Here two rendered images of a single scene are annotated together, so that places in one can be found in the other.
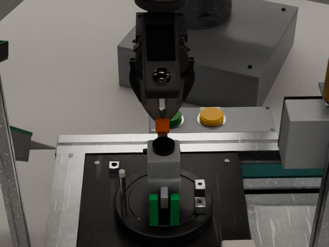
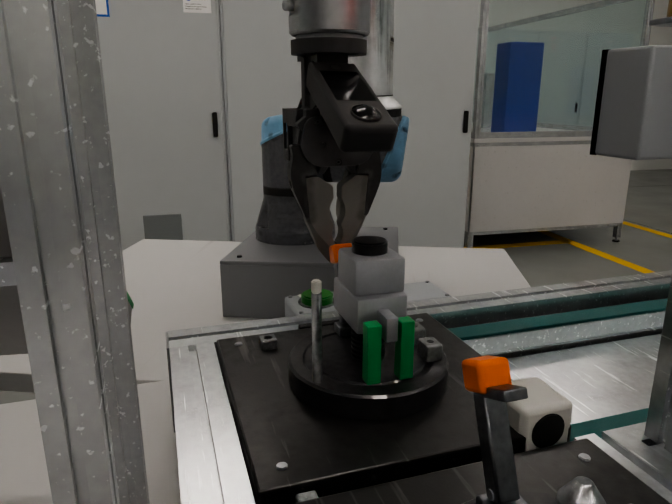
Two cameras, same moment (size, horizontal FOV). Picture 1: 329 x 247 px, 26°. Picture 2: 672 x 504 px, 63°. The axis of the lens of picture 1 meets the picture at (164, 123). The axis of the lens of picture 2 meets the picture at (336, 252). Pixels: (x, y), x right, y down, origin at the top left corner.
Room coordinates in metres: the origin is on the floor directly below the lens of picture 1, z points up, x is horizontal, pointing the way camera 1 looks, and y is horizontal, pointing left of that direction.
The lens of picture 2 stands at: (0.29, 0.16, 1.21)
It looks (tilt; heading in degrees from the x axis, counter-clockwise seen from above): 16 degrees down; 343
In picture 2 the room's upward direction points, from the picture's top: straight up
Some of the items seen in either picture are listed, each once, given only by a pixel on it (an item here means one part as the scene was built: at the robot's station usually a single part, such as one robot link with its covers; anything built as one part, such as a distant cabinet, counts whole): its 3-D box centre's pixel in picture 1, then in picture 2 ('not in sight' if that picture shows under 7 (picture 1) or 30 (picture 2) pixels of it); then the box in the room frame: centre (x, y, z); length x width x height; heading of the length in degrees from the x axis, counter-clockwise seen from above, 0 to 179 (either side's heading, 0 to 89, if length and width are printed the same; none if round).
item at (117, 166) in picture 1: (114, 166); (268, 342); (0.79, 0.08, 0.97); 0.02 x 0.02 x 0.01; 1
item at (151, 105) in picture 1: (151, 91); (313, 215); (0.83, 0.02, 1.09); 0.06 x 0.03 x 0.09; 1
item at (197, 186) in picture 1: (199, 187); (414, 333); (0.73, -0.05, 1.00); 0.02 x 0.01 x 0.02; 1
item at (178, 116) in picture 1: (169, 118); (317, 300); (0.93, -0.01, 0.96); 0.04 x 0.04 x 0.02
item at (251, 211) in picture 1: (249, 219); not in sight; (0.71, -0.12, 0.95); 0.01 x 0.01 x 0.04; 1
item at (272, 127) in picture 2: not in sight; (297, 147); (1.30, -0.07, 1.12); 0.13 x 0.12 x 0.14; 66
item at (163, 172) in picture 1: (163, 167); (373, 283); (0.70, 0.00, 1.06); 0.08 x 0.04 x 0.07; 1
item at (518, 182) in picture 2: not in sight; (479, 104); (5.37, -2.86, 1.13); 2.66 x 1.46 x 2.25; 177
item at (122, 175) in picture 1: (123, 193); (316, 331); (0.68, 0.06, 1.03); 0.01 x 0.01 x 0.08
